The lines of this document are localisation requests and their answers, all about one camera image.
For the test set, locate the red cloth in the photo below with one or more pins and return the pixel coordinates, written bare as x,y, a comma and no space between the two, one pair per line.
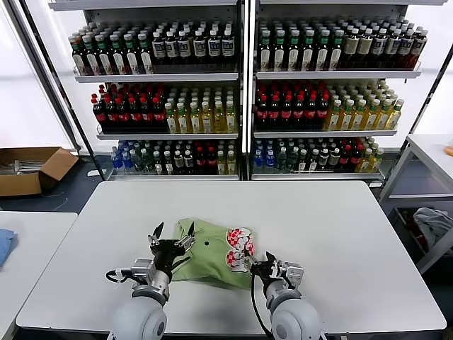
419,235

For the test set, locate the dark bottle beige label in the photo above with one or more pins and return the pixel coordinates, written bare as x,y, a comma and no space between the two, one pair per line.
350,46
364,46

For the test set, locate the grey metal shelf rack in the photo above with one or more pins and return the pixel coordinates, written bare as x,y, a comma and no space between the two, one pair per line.
155,77
336,75

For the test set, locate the blue folded cloth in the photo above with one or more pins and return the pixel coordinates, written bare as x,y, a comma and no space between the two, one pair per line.
7,244

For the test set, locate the black diagonal pole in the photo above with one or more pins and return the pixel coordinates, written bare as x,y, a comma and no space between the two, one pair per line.
94,156
430,95

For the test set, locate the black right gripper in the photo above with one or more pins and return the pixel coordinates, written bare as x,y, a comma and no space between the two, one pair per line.
267,272

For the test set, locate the dark bottle white label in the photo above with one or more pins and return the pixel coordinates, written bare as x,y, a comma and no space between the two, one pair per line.
334,159
323,159
188,163
178,163

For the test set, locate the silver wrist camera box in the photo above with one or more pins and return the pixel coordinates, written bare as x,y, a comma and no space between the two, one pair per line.
293,274
143,269

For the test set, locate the brown cardboard box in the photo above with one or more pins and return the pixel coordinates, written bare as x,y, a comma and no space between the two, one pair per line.
53,170

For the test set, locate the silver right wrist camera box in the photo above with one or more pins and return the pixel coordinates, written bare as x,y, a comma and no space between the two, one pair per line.
293,274

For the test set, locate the small orange object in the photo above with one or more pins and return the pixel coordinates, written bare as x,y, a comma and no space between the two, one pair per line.
449,150

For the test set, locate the red-cap cola bottle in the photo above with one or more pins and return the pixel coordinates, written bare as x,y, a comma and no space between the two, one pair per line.
110,115
274,113
200,162
99,115
262,113
345,159
322,112
286,113
122,115
310,113
134,115
211,162
355,159
159,114
146,114
298,113

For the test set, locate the blue water bottle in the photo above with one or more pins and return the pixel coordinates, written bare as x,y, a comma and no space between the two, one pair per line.
126,162
259,159
115,161
270,159

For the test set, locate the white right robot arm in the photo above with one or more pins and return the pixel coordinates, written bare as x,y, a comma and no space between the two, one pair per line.
297,318

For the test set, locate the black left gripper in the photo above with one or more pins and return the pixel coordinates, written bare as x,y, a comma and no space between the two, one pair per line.
166,253

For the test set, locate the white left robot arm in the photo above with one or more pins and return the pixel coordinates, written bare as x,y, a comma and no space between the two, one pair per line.
141,318

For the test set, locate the black storage bin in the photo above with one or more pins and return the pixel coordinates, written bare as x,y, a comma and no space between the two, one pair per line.
403,226

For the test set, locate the bag of metal rods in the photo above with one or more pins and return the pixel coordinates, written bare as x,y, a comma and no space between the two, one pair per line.
24,165

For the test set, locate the dark bottle white cap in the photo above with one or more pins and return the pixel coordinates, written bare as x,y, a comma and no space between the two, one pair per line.
302,161
313,161
168,163
158,163

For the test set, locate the grey-blue crumpled clothes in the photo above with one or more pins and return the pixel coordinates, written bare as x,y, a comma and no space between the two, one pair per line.
430,223

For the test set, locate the white paper scrap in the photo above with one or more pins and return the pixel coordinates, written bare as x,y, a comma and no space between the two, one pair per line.
95,173

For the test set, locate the green t-shirt with red print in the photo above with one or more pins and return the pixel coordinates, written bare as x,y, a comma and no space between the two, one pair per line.
209,258

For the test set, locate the white framed side table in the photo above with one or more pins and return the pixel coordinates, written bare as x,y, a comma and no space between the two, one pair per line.
424,141

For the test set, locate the clear green-tint water bottle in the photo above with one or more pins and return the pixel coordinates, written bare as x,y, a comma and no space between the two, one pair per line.
137,163
147,163
292,160
281,160

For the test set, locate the dark bottle blue-white label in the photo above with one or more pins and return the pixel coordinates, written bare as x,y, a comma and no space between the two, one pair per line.
213,49
199,49
404,46
391,46
184,49
171,49
417,44
159,49
378,46
227,48

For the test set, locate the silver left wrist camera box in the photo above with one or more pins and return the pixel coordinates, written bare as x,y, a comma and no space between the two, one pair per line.
143,269

